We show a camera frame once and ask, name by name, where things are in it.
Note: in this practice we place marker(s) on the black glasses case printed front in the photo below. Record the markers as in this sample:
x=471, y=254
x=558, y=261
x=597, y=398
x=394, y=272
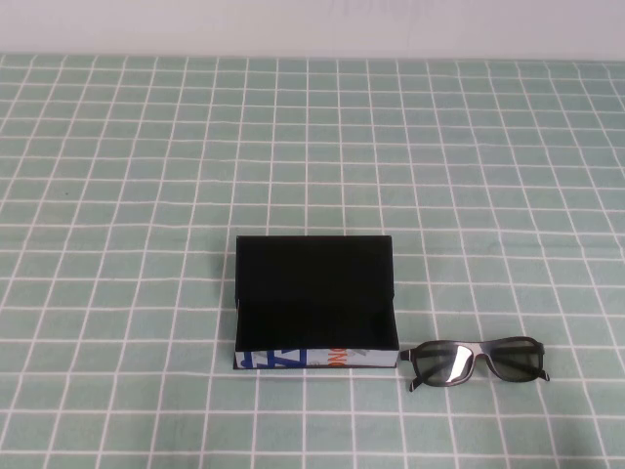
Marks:
x=303, y=293

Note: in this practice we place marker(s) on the black sunglasses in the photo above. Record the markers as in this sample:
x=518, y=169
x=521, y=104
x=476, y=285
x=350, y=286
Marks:
x=439, y=361

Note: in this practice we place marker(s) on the green checkered tablecloth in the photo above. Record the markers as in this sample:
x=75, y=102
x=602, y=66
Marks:
x=146, y=146

